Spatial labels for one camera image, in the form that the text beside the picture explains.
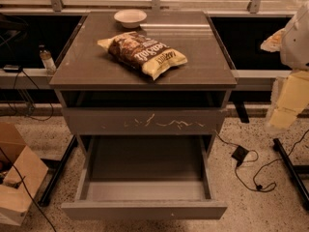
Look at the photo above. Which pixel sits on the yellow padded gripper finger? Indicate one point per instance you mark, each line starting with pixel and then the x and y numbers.
pixel 289 97

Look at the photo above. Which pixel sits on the grey drawer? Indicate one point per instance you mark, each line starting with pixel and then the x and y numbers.
pixel 145 177

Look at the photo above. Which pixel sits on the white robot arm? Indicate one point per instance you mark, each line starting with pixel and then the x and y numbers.
pixel 292 42

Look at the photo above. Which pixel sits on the grey drawer cabinet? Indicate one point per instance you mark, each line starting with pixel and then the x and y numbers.
pixel 169 77

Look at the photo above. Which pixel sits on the closed scratched top drawer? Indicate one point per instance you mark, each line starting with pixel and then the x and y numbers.
pixel 143 121

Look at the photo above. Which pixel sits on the black floor stand bar right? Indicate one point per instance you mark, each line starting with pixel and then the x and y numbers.
pixel 295 172

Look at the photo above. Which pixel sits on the black floor stand bar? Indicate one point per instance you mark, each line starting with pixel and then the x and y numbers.
pixel 295 172
pixel 56 167

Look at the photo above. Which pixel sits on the black power adapter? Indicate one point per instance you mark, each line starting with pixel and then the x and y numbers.
pixel 239 154

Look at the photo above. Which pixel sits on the yellow brown chip bag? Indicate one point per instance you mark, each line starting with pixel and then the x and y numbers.
pixel 144 54

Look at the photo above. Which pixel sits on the white ceramic bowl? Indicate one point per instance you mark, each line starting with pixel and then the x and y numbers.
pixel 131 18

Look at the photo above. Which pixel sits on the small glass bottle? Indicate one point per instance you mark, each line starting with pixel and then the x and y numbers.
pixel 47 59

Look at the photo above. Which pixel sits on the black floor stand bar left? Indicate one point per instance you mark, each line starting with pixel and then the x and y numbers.
pixel 56 167

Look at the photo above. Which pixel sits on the black device on ledge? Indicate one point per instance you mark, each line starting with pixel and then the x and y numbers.
pixel 12 69

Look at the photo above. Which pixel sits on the cardboard box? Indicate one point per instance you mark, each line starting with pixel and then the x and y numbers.
pixel 24 173

